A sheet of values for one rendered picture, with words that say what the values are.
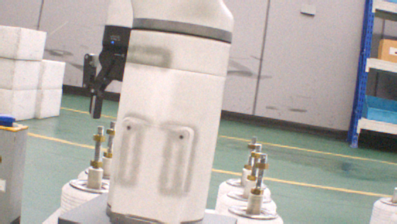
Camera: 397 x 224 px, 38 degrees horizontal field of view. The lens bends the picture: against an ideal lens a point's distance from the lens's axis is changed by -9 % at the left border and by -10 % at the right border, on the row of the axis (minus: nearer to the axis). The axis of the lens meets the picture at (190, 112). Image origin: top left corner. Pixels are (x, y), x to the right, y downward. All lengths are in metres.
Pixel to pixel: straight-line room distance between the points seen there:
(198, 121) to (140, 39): 0.09
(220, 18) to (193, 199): 0.16
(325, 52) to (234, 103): 1.05
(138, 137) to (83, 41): 5.95
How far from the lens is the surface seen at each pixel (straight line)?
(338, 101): 6.08
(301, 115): 6.07
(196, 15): 0.53
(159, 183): 0.54
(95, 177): 0.91
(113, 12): 1.00
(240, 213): 0.89
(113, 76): 1.01
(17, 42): 3.49
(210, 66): 0.54
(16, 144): 0.97
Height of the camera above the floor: 0.44
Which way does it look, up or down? 4 degrees down
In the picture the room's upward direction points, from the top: 9 degrees clockwise
